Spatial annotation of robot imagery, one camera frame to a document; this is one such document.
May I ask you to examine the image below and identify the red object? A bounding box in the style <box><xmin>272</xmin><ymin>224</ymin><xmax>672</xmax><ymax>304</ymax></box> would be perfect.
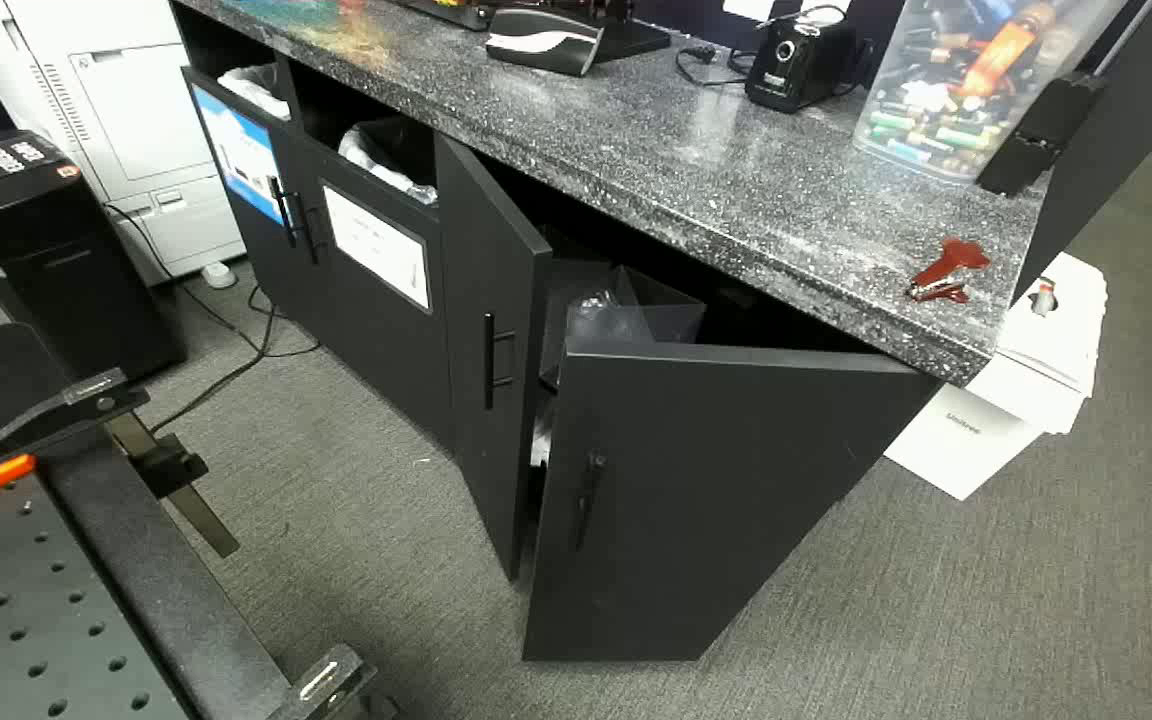
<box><xmin>905</xmin><ymin>238</ymin><xmax>988</xmax><ymax>304</ymax></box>

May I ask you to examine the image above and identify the black open cabinet door middle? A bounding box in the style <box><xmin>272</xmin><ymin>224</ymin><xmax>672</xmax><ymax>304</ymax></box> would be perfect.
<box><xmin>436</xmin><ymin>138</ymin><xmax>551</xmax><ymax>575</ymax></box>

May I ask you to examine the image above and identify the black open cabinet door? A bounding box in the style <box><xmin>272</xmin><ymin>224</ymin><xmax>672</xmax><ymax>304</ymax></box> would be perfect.
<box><xmin>436</xmin><ymin>138</ymin><xmax>551</xmax><ymax>575</ymax></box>
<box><xmin>526</xmin><ymin>343</ymin><xmax>936</xmax><ymax>658</ymax></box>

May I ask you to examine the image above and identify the black open cabinet door right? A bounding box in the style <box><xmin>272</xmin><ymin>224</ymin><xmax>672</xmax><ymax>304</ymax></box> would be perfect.
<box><xmin>526</xmin><ymin>343</ymin><xmax>936</xmax><ymax>658</ymax></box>

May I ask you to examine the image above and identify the black bin drawer white label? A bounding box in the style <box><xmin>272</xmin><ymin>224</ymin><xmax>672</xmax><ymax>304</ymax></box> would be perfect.
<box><xmin>285</xmin><ymin>59</ymin><xmax>451</xmax><ymax>449</ymax></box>

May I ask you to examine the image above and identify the black and white stapler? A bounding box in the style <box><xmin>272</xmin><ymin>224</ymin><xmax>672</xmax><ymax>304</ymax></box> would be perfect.
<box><xmin>485</xmin><ymin>7</ymin><xmax>603</xmax><ymax>76</ymax></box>

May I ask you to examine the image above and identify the black bin drawer blue label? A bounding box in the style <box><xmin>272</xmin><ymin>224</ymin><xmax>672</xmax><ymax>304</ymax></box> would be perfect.
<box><xmin>184</xmin><ymin>66</ymin><xmax>308</xmax><ymax>314</ymax></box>

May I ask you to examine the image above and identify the black electric pencil sharpener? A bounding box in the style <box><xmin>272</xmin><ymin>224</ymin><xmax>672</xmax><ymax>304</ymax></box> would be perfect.
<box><xmin>743</xmin><ymin>13</ymin><xmax>865</xmax><ymax>111</ymax></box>

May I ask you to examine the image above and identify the clear plastic container with items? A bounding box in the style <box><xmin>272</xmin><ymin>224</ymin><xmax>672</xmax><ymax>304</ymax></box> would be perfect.
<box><xmin>857</xmin><ymin>0</ymin><xmax>1128</xmax><ymax>181</ymax></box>

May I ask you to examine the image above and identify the white cabinet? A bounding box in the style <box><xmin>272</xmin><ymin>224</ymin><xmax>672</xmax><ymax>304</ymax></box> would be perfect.
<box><xmin>0</xmin><ymin>0</ymin><xmax>245</xmax><ymax>287</ymax></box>

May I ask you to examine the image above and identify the black perforated robot table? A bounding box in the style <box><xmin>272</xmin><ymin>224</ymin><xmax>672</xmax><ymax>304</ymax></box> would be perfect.
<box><xmin>0</xmin><ymin>431</ymin><xmax>392</xmax><ymax>720</ymax></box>

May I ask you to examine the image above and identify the black paper shredder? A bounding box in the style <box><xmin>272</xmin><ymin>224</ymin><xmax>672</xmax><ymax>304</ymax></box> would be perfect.
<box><xmin>0</xmin><ymin>133</ymin><xmax>184</xmax><ymax>378</ymax></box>

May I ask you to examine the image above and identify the black power cord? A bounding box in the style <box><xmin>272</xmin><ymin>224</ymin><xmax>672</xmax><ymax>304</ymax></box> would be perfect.
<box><xmin>105</xmin><ymin>194</ymin><xmax>329</xmax><ymax>437</ymax></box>

